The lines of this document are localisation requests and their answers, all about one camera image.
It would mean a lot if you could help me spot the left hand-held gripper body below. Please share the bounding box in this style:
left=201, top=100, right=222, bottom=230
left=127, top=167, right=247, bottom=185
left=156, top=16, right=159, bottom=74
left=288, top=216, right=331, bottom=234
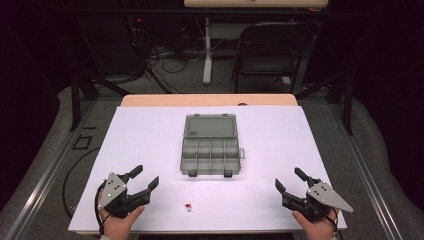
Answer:
left=96, top=172, right=152, bottom=219

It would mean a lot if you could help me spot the cable bundle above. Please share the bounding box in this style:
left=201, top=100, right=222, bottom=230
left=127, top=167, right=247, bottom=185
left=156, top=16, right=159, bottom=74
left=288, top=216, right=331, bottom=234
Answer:
left=146, top=39, right=205, bottom=75

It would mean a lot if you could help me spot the aluminium rail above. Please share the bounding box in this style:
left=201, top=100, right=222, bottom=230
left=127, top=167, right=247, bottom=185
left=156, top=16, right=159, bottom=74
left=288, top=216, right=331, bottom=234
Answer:
left=328, top=103, right=405, bottom=240
left=3, top=99, right=98, bottom=240

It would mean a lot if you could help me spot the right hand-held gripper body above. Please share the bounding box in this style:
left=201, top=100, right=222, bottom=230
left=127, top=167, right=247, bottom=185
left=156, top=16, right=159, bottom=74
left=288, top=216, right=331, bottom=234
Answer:
left=281, top=179, right=355, bottom=224

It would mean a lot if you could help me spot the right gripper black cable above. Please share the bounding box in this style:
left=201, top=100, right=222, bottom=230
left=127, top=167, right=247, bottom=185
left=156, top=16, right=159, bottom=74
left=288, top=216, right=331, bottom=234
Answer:
left=324, top=207, right=345, bottom=240

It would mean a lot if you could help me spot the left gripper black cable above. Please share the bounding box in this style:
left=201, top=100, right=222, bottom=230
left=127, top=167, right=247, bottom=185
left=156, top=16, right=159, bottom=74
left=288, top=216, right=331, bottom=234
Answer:
left=94, top=186, right=111, bottom=236

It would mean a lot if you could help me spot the black floor cable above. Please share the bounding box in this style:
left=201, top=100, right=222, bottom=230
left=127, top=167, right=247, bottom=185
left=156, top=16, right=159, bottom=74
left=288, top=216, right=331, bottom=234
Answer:
left=61, top=146, right=102, bottom=220

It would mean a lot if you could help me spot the black folding chair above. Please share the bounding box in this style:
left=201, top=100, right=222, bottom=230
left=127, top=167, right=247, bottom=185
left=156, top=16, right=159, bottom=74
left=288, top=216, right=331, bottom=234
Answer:
left=231, top=21, right=318, bottom=95

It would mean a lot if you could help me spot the person's right hand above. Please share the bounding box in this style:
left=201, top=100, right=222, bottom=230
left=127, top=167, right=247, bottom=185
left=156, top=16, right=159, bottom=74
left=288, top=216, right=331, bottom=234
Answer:
left=292, top=207, right=341, bottom=240

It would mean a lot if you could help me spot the white desk leg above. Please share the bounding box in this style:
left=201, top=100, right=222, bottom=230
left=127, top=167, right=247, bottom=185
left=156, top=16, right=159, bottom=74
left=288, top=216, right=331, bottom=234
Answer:
left=202, top=16, right=215, bottom=86

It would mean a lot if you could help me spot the wooden table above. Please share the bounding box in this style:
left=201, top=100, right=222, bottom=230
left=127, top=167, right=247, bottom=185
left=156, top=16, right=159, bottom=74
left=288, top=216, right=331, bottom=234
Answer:
left=119, top=93, right=299, bottom=108

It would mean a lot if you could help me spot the light desk top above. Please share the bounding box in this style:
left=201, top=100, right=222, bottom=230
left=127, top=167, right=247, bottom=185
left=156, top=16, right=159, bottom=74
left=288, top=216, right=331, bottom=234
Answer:
left=183, top=0, right=330, bottom=9

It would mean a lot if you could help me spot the white board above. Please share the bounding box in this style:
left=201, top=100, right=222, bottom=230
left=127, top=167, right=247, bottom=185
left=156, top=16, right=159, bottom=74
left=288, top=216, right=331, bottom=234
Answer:
left=68, top=105, right=348, bottom=233

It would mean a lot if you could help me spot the grey transparent compartment box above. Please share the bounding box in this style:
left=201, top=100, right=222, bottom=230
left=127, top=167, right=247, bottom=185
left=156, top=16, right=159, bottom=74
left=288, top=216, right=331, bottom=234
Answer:
left=179, top=113, right=246, bottom=178

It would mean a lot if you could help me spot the person's left hand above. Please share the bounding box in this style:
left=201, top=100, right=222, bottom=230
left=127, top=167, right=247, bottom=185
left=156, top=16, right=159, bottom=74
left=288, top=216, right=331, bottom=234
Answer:
left=98, top=203, right=146, bottom=240

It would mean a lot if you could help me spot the black metal stand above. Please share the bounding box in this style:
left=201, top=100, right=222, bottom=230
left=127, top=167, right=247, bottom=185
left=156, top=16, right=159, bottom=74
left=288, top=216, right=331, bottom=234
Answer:
left=69, top=70, right=132, bottom=132
left=294, top=70, right=355, bottom=136

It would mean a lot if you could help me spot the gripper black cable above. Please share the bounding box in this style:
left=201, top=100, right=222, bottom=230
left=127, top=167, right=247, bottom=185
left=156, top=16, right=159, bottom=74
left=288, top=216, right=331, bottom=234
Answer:
left=324, top=207, right=345, bottom=240
left=94, top=186, right=111, bottom=236

